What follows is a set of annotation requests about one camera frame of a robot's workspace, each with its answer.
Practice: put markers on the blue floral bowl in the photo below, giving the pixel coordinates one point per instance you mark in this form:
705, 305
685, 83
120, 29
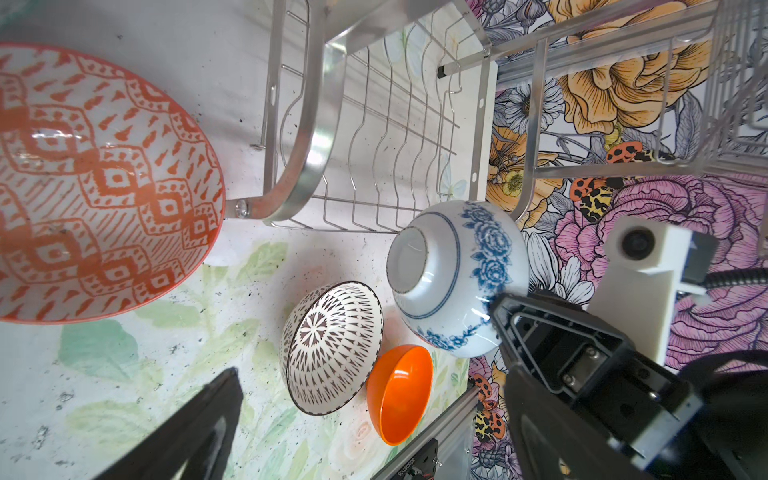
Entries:
446, 268

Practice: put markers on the orange plastic bowl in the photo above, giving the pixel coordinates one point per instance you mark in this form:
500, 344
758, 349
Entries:
398, 392

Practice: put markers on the silver wire dish rack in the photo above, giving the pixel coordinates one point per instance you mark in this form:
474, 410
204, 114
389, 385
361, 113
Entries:
732, 136

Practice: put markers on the aluminium front rail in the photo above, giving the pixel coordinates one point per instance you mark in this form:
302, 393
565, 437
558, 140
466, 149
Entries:
443, 450

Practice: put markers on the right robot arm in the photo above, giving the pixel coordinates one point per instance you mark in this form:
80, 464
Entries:
727, 438

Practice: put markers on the white black lattice bowl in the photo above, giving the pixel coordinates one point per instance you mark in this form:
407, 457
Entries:
329, 346

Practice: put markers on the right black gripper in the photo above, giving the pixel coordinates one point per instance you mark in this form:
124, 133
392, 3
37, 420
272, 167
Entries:
633, 403

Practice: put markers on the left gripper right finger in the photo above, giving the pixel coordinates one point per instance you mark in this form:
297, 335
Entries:
545, 431

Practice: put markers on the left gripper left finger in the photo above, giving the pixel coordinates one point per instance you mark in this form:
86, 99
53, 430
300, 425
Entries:
194, 443

